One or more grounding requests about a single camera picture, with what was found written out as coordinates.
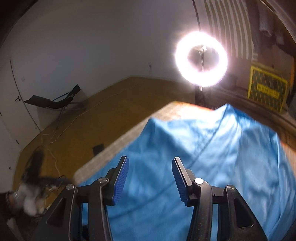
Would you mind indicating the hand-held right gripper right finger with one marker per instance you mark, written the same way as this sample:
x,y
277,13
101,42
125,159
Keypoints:
x,y
179,183

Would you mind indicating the beige plaid blanket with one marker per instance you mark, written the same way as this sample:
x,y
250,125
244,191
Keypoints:
x,y
129,139

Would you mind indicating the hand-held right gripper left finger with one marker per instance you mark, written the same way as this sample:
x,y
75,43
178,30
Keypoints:
x,y
120,183

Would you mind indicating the person's left hand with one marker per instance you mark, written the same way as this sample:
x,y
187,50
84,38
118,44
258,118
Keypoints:
x,y
30,201

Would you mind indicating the white door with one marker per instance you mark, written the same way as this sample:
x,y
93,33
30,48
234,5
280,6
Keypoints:
x,y
13,115

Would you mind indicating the black light stand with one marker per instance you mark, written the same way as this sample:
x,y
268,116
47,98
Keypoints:
x,y
199,97

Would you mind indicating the blue striped coverall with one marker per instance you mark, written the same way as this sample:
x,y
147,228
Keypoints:
x,y
208,150

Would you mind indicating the yellow crate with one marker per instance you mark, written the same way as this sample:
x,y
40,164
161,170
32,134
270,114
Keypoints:
x,y
266,88

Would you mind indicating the dark hanging clothes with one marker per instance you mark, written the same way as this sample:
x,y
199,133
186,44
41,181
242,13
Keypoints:
x,y
266,20

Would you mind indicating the black folding chair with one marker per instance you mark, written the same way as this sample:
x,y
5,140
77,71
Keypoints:
x,y
44,102

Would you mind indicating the small black flat box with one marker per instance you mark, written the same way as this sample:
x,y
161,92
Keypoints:
x,y
98,149

